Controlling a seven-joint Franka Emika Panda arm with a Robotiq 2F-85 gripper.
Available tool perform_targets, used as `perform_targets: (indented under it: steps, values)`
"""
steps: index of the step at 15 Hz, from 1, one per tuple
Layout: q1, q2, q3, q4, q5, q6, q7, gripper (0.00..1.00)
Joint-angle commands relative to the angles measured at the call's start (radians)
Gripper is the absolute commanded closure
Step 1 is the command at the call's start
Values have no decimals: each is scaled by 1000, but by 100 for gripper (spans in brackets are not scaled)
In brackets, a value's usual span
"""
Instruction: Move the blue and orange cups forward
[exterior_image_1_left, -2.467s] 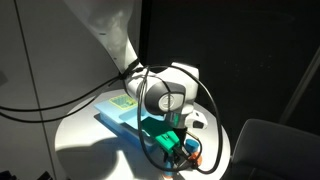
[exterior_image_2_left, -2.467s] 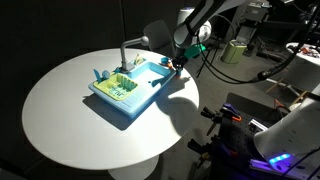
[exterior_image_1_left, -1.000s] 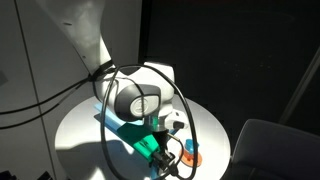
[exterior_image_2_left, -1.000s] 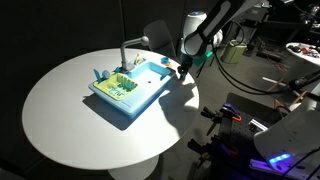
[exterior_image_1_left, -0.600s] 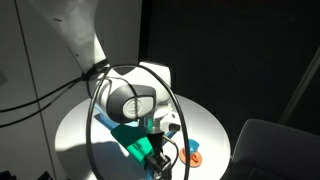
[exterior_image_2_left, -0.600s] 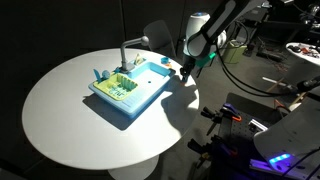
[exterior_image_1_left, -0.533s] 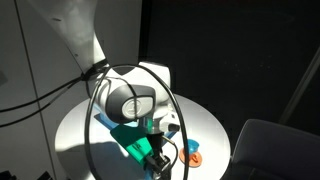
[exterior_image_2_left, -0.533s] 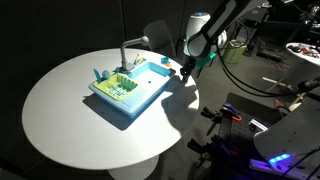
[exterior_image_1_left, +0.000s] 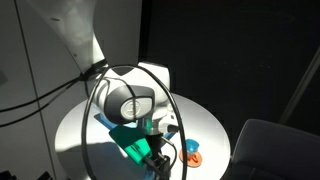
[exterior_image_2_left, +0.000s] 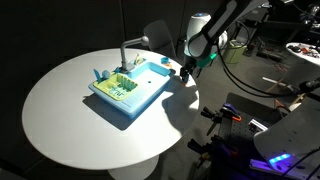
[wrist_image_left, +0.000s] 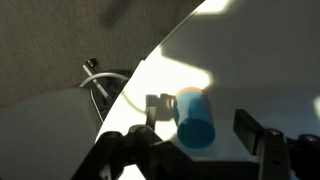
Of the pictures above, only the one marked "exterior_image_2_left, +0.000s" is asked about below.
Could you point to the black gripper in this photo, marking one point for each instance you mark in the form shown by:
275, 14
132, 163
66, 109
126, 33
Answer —
190, 63

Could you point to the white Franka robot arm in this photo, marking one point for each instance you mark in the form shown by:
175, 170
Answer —
200, 36

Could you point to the orange toy saucer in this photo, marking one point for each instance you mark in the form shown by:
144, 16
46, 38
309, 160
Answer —
169, 65

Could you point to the blue toy mug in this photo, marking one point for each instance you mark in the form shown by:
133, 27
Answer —
165, 60

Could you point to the light blue toy sink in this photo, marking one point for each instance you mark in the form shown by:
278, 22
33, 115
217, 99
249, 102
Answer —
143, 88

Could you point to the grey chair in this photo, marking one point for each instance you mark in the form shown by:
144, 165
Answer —
160, 36

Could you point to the cream toy soap bottle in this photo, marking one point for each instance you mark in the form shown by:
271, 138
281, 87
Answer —
139, 60

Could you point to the green waste bin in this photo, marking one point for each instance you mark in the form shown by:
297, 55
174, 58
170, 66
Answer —
237, 51

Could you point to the grey toy faucet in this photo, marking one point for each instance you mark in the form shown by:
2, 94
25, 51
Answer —
124, 55

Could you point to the small blue toy utensil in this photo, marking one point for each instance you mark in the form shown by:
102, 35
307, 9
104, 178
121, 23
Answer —
116, 70

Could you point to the yellow-green toy dish rack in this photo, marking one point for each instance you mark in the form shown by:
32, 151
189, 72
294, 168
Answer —
115, 87

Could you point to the light blue toy plate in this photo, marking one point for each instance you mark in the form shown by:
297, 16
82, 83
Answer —
106, 74

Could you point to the blue toy spatula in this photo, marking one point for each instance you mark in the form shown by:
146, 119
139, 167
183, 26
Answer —
97, 75

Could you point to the small black device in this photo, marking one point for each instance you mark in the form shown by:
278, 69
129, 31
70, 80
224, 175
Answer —
294, 49

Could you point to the white round side table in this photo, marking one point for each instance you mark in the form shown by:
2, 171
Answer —
305, 57

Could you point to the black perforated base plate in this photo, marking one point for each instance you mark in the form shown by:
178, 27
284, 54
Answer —
240, 133

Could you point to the short aluminium rail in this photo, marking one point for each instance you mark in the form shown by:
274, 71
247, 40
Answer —
258, 125

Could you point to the wooden stick frame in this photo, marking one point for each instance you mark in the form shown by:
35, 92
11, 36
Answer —
283, 87

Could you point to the white table pedestal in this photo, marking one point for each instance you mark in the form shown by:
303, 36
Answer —
133, 170

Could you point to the long aluminium rail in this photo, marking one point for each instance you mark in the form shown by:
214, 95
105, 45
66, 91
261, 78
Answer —
263, 165

